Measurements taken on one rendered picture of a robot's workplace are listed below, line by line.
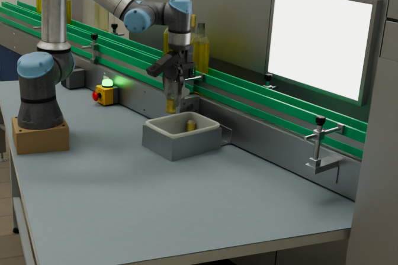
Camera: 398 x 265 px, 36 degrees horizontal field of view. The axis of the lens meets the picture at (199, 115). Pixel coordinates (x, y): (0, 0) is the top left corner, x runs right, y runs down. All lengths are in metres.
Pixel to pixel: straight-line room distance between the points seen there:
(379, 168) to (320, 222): 0.26
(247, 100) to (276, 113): 0.14
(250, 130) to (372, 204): 0.63
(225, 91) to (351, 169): 0.59
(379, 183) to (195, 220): 0.50
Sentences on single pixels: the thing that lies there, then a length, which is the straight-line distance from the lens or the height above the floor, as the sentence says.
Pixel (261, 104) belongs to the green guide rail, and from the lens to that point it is 2.07.
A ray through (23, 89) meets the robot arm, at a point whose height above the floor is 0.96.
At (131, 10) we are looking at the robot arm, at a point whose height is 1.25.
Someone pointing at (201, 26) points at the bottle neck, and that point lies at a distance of 2.30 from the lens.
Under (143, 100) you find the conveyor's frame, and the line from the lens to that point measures 2.41.
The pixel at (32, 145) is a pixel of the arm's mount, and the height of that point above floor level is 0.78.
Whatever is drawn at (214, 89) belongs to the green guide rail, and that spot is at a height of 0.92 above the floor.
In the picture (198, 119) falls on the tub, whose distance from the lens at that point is 2.20.
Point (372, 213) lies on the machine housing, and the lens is 1.64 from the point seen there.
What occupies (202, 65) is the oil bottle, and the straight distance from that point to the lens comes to 2.32.
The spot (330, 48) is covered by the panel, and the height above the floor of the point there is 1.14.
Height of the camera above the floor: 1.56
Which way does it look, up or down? 19 degrees down
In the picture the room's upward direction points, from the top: 4 degrees clockwise
